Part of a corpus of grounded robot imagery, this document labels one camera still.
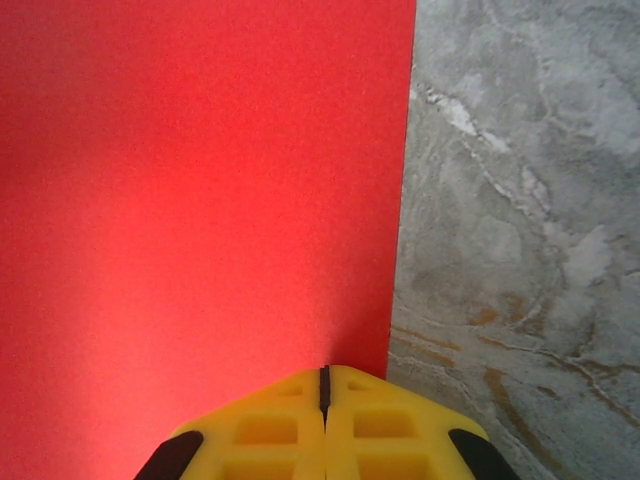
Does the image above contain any red paper sheet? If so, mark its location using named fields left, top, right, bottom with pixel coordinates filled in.
left=0, top=0, right=417, bottom=480

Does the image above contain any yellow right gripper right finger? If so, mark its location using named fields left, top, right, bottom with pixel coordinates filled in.
left=324, top=364, right=509, bottom=480

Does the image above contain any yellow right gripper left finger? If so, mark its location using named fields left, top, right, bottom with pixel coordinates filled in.
left=132, top=367, right=326, bottom=480

